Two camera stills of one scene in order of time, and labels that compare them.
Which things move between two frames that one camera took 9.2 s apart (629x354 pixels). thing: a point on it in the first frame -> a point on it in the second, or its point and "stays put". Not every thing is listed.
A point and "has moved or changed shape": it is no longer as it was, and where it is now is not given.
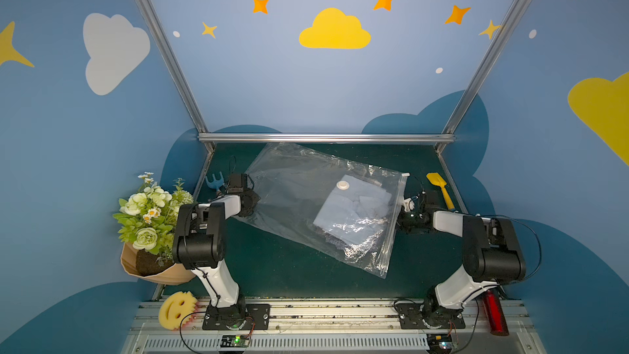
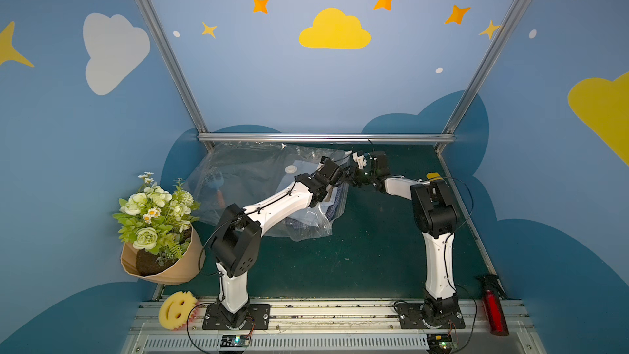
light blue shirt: (356, 215) -> (320, 215)
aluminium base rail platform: (367, 328) stays put
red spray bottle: (495, 313) stays put
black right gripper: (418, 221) -> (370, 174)
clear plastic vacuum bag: (338, 210) has moved or changed shape
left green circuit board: (235, 341) stays put
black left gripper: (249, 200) -> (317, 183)
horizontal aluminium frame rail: (327, 137) stays put
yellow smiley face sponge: (174, 310) stays put
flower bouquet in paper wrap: (147, 222) stays put
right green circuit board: (440, 343) stays put
